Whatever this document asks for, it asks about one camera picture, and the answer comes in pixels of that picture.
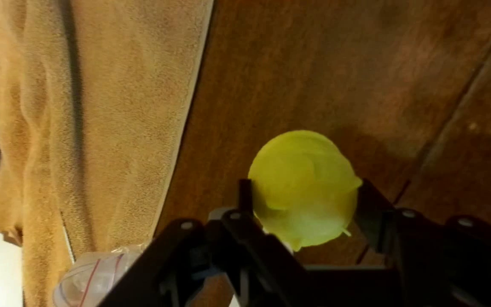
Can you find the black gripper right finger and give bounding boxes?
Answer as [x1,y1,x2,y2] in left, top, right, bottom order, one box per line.
[353,180,491,307]

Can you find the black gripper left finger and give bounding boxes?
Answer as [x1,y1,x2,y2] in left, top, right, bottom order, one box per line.
[99,178,315,307]

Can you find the yellow silicone bowl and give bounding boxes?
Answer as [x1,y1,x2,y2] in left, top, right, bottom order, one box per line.
[247,128,365,253]

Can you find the clear plastic bag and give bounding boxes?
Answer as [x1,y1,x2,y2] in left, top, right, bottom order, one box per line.
[51,244,145,307]

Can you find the tan terry towel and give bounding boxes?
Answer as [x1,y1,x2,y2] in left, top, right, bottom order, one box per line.
[0,0,216,307]

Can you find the white paper box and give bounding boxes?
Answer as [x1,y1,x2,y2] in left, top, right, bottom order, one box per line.
[0,231,24,307]

